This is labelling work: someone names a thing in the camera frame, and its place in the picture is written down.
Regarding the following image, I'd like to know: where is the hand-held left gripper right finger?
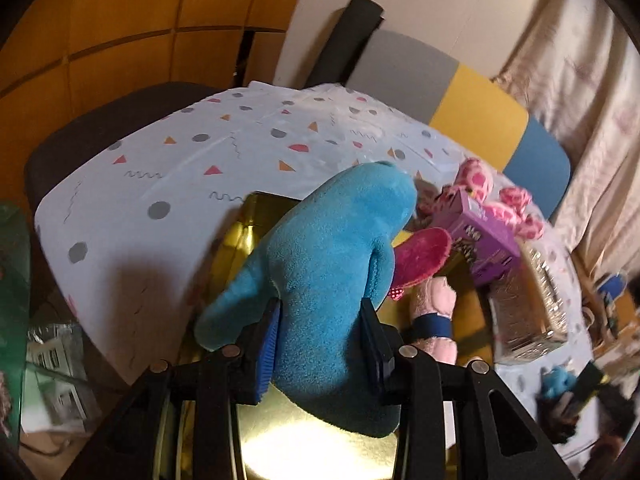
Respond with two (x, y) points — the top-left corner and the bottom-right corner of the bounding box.
(359, 298), (576, 480)

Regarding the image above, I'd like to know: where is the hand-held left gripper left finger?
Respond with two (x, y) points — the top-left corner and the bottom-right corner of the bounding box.
(60, 299), (283, 480)

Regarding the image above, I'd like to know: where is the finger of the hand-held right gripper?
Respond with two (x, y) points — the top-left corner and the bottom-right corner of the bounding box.
(560, 361), (608, 420)

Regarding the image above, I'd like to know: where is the small blue plush toy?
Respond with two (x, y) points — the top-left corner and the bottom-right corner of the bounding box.
(537, 366), (581, 404)

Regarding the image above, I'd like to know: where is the gold metal tin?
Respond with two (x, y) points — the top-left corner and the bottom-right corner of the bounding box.
(159, 191), (493, 480)

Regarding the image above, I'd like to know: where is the large blue plush toy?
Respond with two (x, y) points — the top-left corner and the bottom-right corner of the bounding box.
(194, 161), (419, 438)

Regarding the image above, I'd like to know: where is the pink plush toy blue band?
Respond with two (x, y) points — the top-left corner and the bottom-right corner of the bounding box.
(400, 275), (459, 366)

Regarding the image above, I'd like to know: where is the blue container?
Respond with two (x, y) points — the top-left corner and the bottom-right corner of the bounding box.
(597, 272), (632, 307)

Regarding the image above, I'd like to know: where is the magenta plush toy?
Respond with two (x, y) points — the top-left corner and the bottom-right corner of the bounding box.
(390, 227), (454, 295)

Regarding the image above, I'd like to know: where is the purple cardboard box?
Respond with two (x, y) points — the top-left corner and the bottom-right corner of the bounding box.
(432, 191), (522, 289)

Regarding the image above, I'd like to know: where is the pink spotted plush toy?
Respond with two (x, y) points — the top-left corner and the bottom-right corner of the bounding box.
(487, 186), (547, 242)
(440, 157), (495, 203)

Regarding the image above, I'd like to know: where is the white patterned tablecloth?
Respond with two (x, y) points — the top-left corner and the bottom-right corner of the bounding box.
(34, 80), (597, 480)

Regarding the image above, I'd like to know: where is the clear plastic bag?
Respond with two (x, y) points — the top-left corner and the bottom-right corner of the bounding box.
(22, 321), (103, 435)

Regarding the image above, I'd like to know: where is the green plastic sheet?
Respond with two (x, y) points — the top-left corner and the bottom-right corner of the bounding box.
(0, 200), (32, 441)

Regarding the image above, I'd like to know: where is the grey yellow blue chair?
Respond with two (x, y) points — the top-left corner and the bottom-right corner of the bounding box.
(305, 0), (572, 221)

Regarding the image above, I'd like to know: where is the beige curtain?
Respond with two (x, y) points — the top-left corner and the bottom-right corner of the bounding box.
(492, 0), (640, 281)

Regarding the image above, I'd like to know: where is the orange wooden cabinet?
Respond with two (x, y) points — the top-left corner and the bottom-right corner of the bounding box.
(0, 0), (315, 126)

